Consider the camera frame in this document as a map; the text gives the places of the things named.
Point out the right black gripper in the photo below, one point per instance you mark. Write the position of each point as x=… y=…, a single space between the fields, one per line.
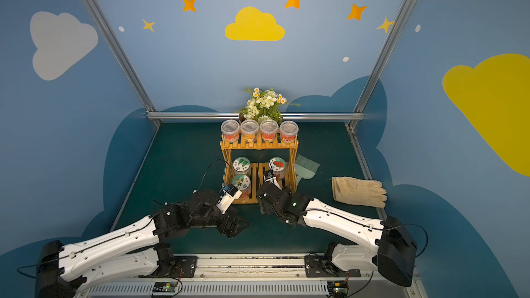
x=267 y=198

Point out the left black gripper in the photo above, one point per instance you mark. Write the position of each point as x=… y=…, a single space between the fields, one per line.
x=229 y=220

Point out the jar with pineapple lid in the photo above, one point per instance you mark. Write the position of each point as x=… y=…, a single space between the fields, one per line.
x=243 y=183

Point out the jar with strawberry lid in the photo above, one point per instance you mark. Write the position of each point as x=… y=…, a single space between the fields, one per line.
x=278 y=166

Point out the jar with green tree lid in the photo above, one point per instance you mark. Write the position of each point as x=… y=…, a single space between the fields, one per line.
x=241 y=166

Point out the clear seed cup orange base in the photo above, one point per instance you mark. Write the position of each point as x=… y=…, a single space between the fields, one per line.
x=249 y=130

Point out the clear seed cup red base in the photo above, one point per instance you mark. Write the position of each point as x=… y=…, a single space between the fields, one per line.
x=231 y=130

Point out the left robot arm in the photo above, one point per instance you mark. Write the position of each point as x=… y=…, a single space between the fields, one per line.
x=61 y=266

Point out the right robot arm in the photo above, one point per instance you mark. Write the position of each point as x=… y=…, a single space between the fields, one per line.
x=385 y=246

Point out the wooden slatted shelf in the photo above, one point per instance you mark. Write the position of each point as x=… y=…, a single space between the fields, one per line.
x=259 y=152

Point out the beige work glove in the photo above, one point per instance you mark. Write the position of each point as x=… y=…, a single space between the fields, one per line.
x=352 y=191

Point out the potted white flower bouquet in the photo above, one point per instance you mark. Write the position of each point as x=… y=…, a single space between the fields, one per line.
x=263 y=105

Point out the left small circuit board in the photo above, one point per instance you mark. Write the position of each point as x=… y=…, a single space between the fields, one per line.
x=164 y=288

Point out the small circuit board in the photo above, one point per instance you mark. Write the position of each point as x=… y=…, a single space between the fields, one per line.
x=337 y=289
x=164 y=288

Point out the right small circuit board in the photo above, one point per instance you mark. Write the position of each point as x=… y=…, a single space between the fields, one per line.
x=337 y=289

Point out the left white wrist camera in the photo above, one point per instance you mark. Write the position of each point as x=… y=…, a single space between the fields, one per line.
x=227 y=196

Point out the aluminium mounting rail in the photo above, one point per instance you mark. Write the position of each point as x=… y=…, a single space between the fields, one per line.
x=261 y=275

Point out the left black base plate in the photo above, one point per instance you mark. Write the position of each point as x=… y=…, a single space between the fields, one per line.
x=182 y=266

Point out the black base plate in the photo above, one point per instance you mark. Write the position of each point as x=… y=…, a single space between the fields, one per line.
x=319 y=266
x=182 y=266

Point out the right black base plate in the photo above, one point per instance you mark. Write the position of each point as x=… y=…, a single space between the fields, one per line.
x=319 y=266

